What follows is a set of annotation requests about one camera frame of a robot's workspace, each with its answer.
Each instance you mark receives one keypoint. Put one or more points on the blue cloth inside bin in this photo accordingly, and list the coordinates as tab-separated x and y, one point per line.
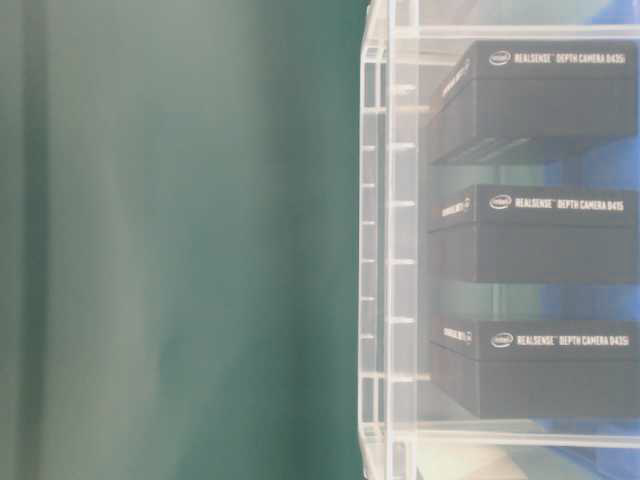
613	166

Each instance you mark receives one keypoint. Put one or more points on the black realsense box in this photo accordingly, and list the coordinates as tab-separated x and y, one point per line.
496	368
516	234
532	101

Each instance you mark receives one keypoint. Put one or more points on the green table cloth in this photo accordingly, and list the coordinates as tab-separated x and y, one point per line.
178	239

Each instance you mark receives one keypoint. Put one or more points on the clear plastic storage bin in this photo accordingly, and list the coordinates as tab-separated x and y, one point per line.
408	428

